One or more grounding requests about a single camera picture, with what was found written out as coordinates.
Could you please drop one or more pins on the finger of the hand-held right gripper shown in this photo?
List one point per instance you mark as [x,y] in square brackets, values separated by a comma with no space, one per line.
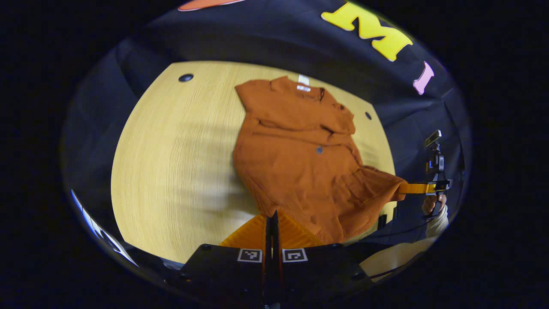
[416,189]

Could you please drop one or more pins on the rust orange coat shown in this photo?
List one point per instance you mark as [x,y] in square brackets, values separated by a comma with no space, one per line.
[300,128]

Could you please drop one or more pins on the white side table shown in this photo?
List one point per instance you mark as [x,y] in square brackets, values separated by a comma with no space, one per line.
[101,234]

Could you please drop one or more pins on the person's cream clothing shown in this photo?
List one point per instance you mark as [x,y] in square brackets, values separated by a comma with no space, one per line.
[394,257]

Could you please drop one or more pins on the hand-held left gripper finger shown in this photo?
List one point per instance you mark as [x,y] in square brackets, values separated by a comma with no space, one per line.
[268,240]
[276,240]

